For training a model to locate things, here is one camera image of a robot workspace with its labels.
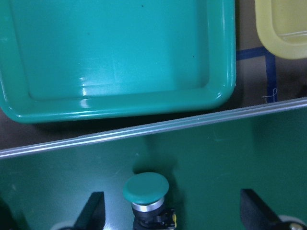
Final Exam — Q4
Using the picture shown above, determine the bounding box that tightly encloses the green push button switch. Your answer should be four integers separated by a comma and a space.
123, 172, 177, 230

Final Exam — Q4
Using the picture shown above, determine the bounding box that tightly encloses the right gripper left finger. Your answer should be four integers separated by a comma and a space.
51, 192, 105, 230

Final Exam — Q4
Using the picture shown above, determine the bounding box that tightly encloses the green plastic tray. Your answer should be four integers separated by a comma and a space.
0, 0, 236, 124

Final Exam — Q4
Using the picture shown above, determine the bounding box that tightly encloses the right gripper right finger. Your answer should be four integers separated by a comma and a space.
240, 189, 307, 230

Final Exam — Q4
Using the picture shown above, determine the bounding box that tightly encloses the yellow plastic tray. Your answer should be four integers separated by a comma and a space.
255, 0, 307, 59

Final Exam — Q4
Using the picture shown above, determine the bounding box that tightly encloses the green conveyor belt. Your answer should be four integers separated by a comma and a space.
0, 99, 307, 230

